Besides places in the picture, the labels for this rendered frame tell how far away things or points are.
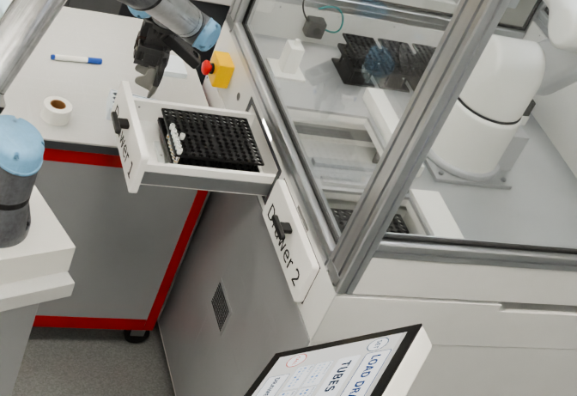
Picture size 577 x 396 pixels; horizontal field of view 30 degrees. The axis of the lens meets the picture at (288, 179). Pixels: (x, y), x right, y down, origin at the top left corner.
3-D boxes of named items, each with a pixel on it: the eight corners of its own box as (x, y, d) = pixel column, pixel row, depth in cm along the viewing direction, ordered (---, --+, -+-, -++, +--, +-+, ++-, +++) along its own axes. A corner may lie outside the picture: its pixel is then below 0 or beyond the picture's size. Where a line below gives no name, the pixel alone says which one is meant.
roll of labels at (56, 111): (35, 118, 261) (39, 105, 259) (47, 105, 267) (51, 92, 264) (62, 130, 261) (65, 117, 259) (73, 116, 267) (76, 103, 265)
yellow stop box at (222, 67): (209, 87, 284) (217, 64, 280) (203, 71, 289) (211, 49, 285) (227, 89, 286) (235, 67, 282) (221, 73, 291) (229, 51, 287)
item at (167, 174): (136, 185, 243) (144, 164, 240) (119, 115, 261) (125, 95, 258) (296, 199, 260) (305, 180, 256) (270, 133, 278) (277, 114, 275)
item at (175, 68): (142, 72, 293) (143, 68, 292) (136, 54, 299) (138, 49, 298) (185, 78, 298) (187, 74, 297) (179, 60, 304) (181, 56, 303)
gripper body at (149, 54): (132, 49, 269) (145, 9, 262) (166, 57, 272) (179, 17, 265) (132, 66, 263) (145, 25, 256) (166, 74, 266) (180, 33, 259)
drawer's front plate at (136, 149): (129, 194, 242) (142, 156, 236) (110, 115, 262) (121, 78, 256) (136, 194, 243) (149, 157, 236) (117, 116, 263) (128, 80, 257)
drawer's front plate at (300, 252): (294, 303, 233) (312, 267, 227) (261, 212, 254) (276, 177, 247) (301, 303, 234) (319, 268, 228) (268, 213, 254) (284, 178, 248)
